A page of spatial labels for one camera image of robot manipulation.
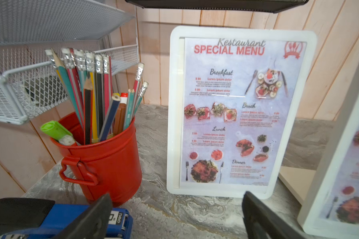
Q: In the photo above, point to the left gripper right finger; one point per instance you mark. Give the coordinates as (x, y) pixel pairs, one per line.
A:
(262, 223)

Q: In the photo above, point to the black mesh wall basket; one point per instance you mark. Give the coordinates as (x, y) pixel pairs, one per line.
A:
(266, 6)

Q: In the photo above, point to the green highlighter pen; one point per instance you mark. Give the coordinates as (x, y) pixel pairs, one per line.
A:
(58, 132)

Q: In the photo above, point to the red pencil cup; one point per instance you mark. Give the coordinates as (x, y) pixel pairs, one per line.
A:
(106, 158)

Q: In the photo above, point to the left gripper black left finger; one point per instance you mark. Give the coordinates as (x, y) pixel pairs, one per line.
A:
(92, 223)

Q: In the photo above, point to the white wire wall shelf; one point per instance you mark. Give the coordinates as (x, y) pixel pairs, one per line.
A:
(29, 84)

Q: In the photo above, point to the pink new menu sheet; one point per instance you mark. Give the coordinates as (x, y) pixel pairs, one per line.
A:
(342, 204)
(237, 99)

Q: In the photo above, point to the blue white stapler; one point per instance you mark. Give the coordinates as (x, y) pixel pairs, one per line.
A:
(30, 218)

